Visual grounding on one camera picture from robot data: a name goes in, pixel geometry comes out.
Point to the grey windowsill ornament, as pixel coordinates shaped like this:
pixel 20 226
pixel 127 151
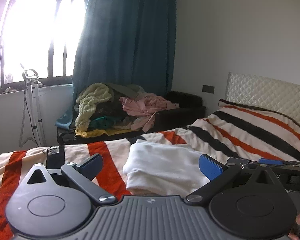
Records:
pixel 8 90

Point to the white sweatshirt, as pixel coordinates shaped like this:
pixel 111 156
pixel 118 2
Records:
pixel 165 165

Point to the dark sofa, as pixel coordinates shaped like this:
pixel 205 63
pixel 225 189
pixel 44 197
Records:
pixel 187 105

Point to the black framed window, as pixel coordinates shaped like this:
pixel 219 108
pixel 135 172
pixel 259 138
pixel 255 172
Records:
pixel 35 30

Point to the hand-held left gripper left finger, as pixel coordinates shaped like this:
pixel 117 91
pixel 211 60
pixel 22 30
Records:
pixel 91 166

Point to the blue cloth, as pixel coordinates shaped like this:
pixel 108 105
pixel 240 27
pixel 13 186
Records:
pixel 65 121

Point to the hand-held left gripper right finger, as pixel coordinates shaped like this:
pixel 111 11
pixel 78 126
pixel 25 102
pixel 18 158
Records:
pixel 211 166

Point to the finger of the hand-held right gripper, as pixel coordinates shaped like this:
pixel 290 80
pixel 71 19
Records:
pixel 270 161
pixel 242 161

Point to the yellow-green knit blanket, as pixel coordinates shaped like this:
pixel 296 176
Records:
pixel 92 97

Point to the striped blanket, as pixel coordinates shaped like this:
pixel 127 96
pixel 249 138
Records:
pixel 75 155

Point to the pink garment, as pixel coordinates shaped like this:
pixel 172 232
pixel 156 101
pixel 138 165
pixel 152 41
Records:
pixel 145 105

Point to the dark wall switch panel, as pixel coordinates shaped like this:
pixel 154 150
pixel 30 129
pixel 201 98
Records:
pixel 208 89

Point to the standing garment steamer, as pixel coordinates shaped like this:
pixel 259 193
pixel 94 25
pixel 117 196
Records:
pixel 38 122

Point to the dark patterned garment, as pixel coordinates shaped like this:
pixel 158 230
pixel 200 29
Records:
pixel 107 110

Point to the blue curtain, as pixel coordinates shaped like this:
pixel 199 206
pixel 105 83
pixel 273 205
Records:
pixel 127 30

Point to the grey-olive garment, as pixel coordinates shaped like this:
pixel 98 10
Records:
pixel 125 88

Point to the quilted cream headboard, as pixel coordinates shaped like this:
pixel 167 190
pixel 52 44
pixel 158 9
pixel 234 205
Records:
pixel 265 92

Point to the yellow cloth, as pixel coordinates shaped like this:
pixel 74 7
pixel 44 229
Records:
pixel 100 133

